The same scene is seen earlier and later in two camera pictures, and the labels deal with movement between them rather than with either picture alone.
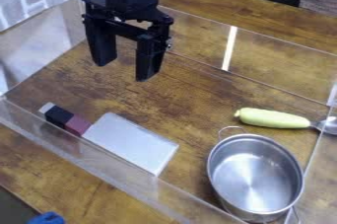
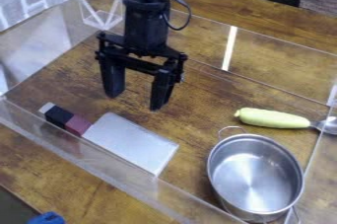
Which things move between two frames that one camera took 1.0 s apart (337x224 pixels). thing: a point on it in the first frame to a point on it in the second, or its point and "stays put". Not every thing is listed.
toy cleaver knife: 136,143 stays put
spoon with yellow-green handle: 277,118 stays put
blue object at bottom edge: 48,218 stays put
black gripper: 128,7 to 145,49
